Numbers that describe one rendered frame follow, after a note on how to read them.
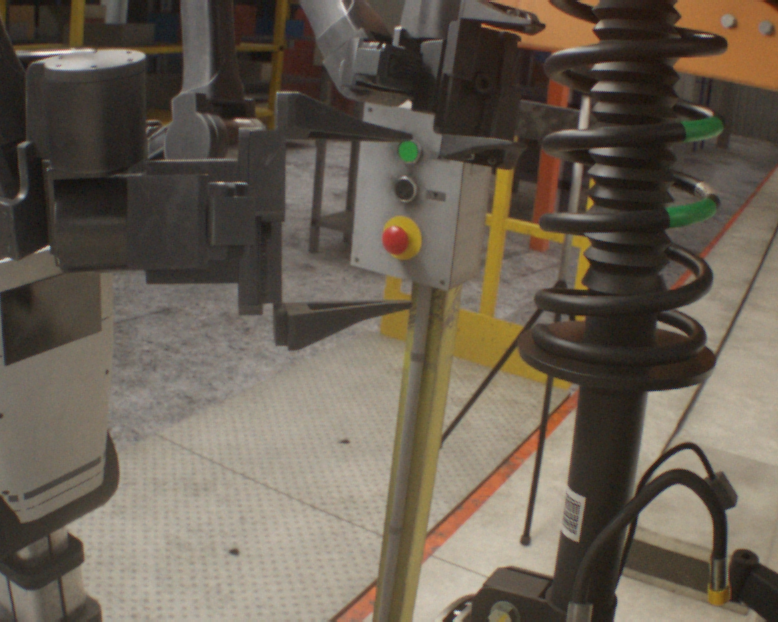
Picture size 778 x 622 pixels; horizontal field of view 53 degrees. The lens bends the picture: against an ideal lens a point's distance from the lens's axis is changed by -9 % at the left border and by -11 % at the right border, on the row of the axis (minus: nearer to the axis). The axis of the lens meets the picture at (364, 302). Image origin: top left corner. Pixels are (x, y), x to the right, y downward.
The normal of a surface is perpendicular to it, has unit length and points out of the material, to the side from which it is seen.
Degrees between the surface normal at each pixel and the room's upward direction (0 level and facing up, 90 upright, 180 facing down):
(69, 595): 90
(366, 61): 81
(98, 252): 107
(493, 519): 0
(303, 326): 76
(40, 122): 98
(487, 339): 90
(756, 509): 0
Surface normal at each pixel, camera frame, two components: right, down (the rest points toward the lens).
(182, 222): 0.14, 0.10
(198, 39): -0.52, 0.08
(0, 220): -0.45, 0.39
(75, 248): 0.12, 0.51
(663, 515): 0.09, -0.94
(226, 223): 0.69, 0.07
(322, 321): 0.48, 0.08
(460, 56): 0.30, 0.23
